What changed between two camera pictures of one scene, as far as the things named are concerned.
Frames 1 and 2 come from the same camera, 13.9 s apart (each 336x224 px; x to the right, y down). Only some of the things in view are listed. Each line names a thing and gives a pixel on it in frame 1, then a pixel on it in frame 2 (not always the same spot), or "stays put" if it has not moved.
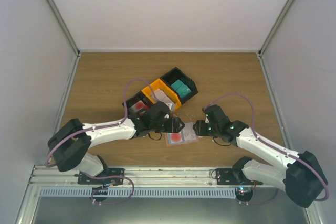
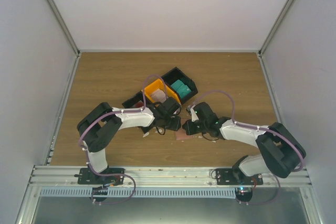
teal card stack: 182,89 stays put
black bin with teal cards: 184,86 stays put
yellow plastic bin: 159,84 stays put
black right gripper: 200,130 → 189,130
